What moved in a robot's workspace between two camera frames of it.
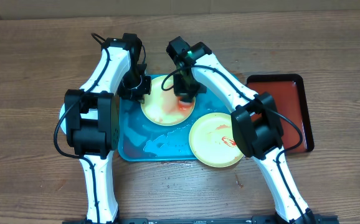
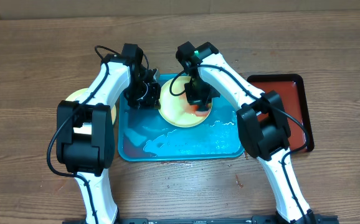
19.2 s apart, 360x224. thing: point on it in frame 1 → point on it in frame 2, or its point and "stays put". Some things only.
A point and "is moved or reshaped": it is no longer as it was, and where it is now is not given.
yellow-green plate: [162, 107] is moved or reshaped
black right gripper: [185, 93] → [197, 99]
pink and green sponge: [185, 106] → [194, 109]
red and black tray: [289, 94] stays put
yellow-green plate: [212, 140] → [172, 107]
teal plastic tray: [139, 139] stays put
